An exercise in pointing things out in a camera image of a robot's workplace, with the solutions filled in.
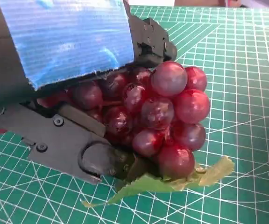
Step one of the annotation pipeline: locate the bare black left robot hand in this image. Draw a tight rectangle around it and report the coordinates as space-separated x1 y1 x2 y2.
0 0 178 185

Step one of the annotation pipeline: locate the red toy grape bunch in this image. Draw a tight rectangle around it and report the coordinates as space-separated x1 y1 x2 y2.
37 60 235 208

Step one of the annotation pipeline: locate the green cutting mat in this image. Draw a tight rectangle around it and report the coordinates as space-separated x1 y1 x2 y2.
0 4 269 224

